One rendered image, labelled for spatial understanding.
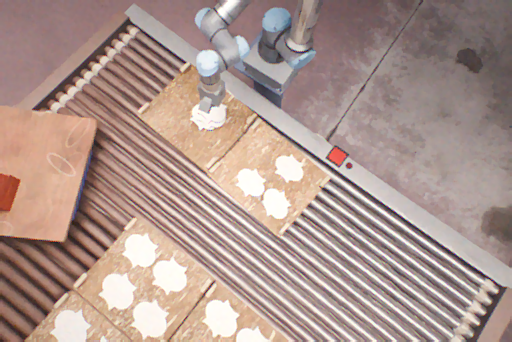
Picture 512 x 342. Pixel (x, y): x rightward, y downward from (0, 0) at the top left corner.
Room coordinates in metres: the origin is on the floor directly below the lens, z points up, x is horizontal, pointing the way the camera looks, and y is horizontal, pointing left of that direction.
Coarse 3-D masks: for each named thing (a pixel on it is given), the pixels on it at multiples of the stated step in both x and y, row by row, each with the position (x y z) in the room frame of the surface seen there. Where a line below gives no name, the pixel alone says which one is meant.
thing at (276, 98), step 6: (258, 36) 1.23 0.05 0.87; (252, 42) 1.20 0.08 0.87; (234, 66) 1.06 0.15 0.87; (240, 66) 1.06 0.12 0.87; (252, 78) 1.01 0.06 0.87; (258, 84) 1.05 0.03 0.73; (288, 84) 0.99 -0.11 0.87; (258, 90) 1.05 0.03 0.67; (264, 90) 1.03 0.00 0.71; (270, 90) 0.96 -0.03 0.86; (264, 96) 1.03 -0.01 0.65; (270, 96) 1.03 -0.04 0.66; (276, 96) 1.04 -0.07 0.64; (282, 96) 1.08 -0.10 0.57; (276, 102) 1.04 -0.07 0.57; (288, 114) 1.24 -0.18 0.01
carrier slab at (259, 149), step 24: (240, 144) 0.64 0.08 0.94; (264, 144) 0.65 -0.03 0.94; (288, 144) 0.66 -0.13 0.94; (240, 168) 0.53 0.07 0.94; (264, 168) 0.54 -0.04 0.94; (312, 168) 0.56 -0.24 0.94; (240, 192) 0.42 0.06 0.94; (264, 192) 0.43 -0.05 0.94; (288, 192) 0.44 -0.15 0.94; (312, 192) 0.46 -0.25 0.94; (264, 216) 0.33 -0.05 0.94; (288, 216) 0.34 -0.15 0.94
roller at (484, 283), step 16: (128, 32) 1.15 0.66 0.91; (160, 48) 1.08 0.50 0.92; (176, 64) 1.01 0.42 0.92; (272, 128) 0.74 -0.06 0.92; (336, 176) 0.54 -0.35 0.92; (352, 192) 0.48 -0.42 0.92; (384, 208) 0.42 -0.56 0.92; (400, 224) 0.36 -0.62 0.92; (416, 240) 0.30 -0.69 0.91; (448, 256) 0.25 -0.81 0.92; (464, 272) 0.20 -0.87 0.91; (496, 288) 0.15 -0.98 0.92
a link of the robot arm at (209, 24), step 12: (228, 0) 0.95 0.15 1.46; (240, 0) 0.96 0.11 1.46; (252, 0) 0.98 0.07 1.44; (204, 12) 0.93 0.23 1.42; (216, 12) 0.92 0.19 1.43; (228, 12) 0.92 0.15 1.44; (240, 12) 0.94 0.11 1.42; (204, 24) 0.89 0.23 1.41; (216, 24) 0.89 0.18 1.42; (228, 24) 0.91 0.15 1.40
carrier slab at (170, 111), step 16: (192, 64) 1.01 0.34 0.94; (176, 80) 0.92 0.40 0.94; (192, 80) 0.93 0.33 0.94; (160, 96) 0.83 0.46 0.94; (176, 96) 0.84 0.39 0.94; (192, 96) 0.85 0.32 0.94; (160, 112) 0.75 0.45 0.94; (176, 112) 0.76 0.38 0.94; (192, 112) 0.77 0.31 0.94; (240, 112) 0.79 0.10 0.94; (160, 128) 0.68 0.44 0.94; (176, 128) 0.68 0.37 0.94; (192, 128) 0.69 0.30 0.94; (224, 128) 0.71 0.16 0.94; (240, 128) 0.72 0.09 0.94; (176, 144) 0.61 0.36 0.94; (192, 144) 0.62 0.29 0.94; (208, 144) 0.63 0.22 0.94; (224, 144) 0.63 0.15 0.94; (192, 160) 0.55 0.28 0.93; (208, 160) 0.55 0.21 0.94
